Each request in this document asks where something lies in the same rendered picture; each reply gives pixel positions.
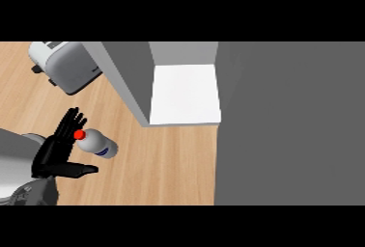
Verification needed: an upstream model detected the silver toaster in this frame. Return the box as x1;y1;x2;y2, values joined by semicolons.
27;41;103;96

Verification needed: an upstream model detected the dark grey cabinet door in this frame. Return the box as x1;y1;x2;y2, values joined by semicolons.
213;41;365;206

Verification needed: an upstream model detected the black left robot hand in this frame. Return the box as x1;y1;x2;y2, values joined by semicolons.
30;106;100;179

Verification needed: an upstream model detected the red-capped water bottle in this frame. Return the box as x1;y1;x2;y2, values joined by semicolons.
72;127;120;160

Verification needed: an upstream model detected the grey open cabinet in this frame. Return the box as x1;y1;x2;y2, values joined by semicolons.
81;41;223;128

